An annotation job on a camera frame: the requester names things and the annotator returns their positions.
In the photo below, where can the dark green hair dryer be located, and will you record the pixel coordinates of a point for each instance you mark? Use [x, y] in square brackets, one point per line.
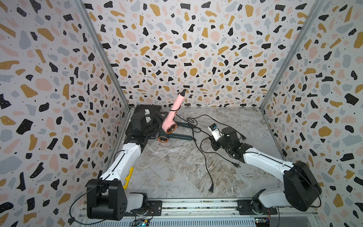
[186, 125]
[165, 138]

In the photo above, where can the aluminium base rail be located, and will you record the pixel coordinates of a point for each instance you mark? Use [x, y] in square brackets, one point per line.
[217, 212]

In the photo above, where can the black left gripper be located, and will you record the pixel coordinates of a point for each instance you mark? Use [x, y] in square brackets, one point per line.
[159, 122]

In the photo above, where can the black flat case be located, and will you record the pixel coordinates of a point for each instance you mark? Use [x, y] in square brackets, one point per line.
[146, 112]

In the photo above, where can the yellow plastic triangle frame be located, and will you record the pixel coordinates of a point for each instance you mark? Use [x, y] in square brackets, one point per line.
[127, 179]

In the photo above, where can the pink hair dryer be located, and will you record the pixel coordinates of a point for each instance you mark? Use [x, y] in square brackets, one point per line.
[169, 125]

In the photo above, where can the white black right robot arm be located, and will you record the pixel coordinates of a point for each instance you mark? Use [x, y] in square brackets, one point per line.
[300, 188]

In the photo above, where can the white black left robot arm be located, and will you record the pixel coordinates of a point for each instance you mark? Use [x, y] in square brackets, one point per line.
[106, 196]

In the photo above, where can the aluminium corner post right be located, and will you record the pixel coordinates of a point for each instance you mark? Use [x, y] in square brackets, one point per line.
[317, 6]

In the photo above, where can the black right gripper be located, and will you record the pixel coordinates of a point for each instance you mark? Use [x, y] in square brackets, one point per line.
[213, 143]

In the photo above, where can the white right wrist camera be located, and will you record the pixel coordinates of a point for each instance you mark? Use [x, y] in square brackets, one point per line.
[215, 132]

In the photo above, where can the aluminium corner post left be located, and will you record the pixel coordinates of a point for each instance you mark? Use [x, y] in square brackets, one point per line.
[79, 5]

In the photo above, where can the aluminium corner post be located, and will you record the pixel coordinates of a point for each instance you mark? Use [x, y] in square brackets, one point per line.
[317, 6]
[79, 5]

